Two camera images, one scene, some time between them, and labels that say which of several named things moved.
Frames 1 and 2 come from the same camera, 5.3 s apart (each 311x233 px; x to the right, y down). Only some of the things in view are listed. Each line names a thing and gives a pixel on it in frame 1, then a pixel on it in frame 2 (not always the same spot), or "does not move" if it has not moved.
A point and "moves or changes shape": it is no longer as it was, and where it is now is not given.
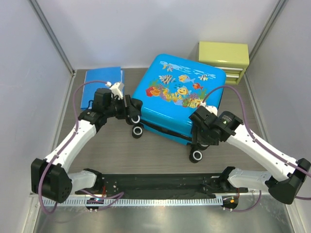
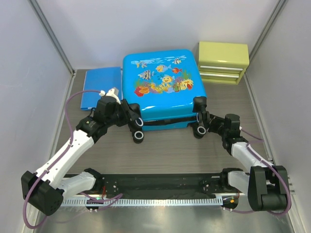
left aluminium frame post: (53, 37) does not move
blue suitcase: (170, 89) moves or changes shape
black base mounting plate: (192, 185) does not move
